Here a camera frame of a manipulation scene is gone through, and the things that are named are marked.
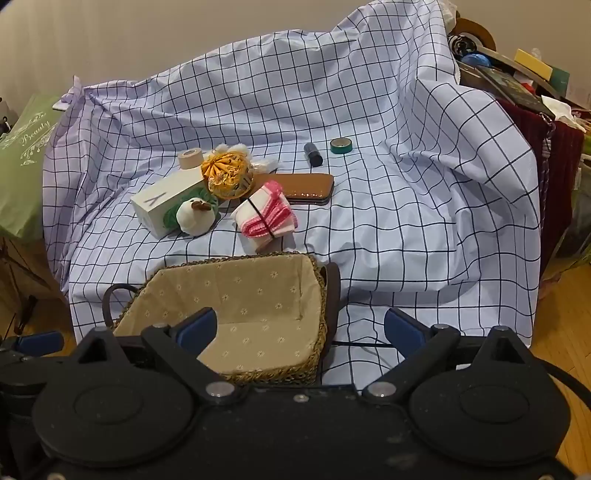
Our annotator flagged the pink white towel bundle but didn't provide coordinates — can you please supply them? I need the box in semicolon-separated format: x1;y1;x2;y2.
231;180;298;241

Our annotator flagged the white cardboard box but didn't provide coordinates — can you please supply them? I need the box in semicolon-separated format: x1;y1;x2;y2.
130;172;208;240

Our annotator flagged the dark red cloth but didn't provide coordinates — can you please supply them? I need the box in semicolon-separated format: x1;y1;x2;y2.
496;99;585;278

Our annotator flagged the checkered white cloth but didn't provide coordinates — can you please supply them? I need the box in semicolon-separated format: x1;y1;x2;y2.
42;0;542;386

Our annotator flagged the green printed bag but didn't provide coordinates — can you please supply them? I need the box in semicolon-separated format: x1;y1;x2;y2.
0;92;63;241

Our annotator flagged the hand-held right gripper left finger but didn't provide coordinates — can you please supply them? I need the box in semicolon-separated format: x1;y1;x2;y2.
69;308;252;407

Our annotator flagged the brown wooden arch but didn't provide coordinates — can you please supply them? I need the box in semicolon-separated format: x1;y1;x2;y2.
455;17;497;51

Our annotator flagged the beige tape roll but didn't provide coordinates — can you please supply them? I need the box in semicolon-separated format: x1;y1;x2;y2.
178;148;205;174

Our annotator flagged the white crumpled paper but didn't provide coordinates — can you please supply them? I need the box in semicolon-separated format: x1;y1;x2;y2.
541;95;578;123

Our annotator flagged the yellow box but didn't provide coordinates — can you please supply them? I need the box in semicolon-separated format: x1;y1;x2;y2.
514;48;553;80

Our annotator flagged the green white plush bird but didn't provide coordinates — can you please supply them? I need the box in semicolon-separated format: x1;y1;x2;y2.
161;187;221;237

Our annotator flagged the green box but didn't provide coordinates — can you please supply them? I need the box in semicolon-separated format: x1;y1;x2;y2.
549;67;571;97

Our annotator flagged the woven basket with beige liner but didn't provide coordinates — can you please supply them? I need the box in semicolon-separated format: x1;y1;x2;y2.
102;253;342;386

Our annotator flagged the orange drawstring pouch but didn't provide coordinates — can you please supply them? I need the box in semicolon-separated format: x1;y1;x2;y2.
201;152;256;200

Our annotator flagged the brown leather case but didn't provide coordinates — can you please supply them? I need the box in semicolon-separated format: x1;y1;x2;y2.
252;173;335;206

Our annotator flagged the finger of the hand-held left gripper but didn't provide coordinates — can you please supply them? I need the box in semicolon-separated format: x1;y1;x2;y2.
0;330;65;357

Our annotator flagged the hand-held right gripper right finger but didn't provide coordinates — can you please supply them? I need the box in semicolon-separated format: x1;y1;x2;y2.
360;307;536;407

